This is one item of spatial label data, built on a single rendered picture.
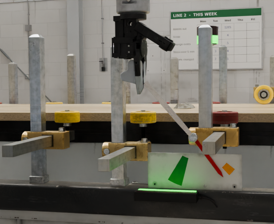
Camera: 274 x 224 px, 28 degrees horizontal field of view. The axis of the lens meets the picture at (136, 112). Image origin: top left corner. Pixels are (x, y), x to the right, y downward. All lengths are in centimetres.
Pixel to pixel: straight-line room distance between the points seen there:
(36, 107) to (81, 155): 28
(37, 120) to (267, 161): 71
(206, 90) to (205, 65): 7
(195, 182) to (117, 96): 32
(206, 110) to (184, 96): 732
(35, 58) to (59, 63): 787
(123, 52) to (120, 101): 17
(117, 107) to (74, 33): 768
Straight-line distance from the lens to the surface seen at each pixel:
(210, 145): 128
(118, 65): 158
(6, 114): 193
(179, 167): 155
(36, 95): 167
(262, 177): 176
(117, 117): 158
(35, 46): 167
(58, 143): 164
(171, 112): 150
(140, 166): 181
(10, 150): 142
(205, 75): 153
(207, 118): 153
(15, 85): 292
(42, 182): 168
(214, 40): 158
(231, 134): 152
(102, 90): 924
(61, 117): 176
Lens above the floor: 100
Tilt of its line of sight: 3 degrees down
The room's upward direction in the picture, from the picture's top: 1 degrees counter-clockwise
